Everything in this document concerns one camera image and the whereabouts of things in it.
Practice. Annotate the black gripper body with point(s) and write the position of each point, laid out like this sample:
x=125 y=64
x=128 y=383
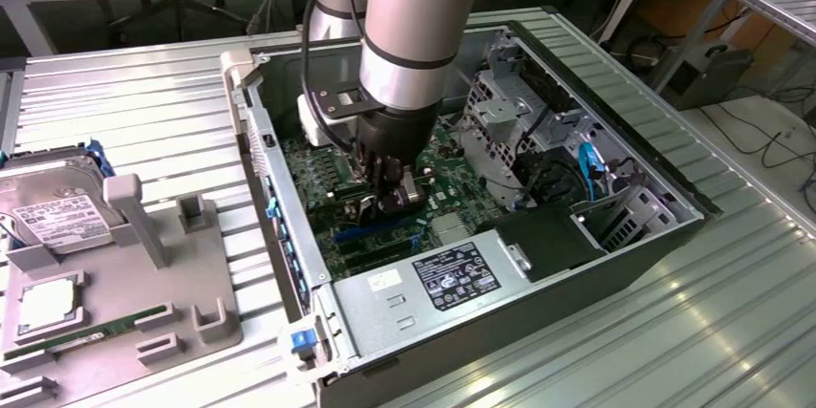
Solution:
x=398 y=135

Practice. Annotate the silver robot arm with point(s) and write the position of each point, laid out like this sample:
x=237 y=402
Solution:
x=408 y=21

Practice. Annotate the green motherboard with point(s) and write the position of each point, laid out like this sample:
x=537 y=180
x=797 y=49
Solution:
x=458 y=198

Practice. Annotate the blue expansion slot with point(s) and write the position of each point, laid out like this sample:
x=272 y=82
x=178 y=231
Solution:
x=353 y=234

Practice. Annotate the small silver chipset heatsink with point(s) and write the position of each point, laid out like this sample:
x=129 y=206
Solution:
x=453 y=227

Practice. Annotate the silver disk bay cage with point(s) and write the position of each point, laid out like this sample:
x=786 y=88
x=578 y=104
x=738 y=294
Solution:
x=504 y=116

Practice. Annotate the silver power supply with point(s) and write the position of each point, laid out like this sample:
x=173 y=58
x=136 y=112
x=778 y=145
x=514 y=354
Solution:
x=362 y=317

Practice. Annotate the black open PC case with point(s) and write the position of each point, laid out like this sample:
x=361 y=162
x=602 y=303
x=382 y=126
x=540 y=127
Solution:
x=509 y=322

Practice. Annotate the blue case latch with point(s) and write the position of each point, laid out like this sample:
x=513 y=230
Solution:
x=301 y=341

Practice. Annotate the grey printed parts rack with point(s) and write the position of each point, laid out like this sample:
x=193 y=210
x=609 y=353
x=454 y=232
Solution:
x=158 y=284

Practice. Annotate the black chair base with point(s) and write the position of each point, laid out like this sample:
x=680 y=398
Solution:
x=184 y=9

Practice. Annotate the hard disk in blue caddy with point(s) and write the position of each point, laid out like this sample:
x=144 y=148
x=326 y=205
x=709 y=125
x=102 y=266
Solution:
x=50 y=202

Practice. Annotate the black box device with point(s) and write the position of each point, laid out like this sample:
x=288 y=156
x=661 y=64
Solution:
x=708 y=73

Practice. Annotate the green RAM stick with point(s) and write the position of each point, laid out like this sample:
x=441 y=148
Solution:
x=89 y=334

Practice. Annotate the silver CPU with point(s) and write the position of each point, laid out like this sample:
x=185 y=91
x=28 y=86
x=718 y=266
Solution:
x=48 y=305

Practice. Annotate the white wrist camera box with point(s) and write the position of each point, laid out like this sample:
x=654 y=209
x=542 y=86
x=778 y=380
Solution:
x=314 y=126

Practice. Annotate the silver perforated drive bracket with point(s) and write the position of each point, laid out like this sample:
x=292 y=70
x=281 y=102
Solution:
x=624 y=226

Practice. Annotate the aluminium frame rack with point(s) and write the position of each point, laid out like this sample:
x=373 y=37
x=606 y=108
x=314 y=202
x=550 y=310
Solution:
x=765 y=2

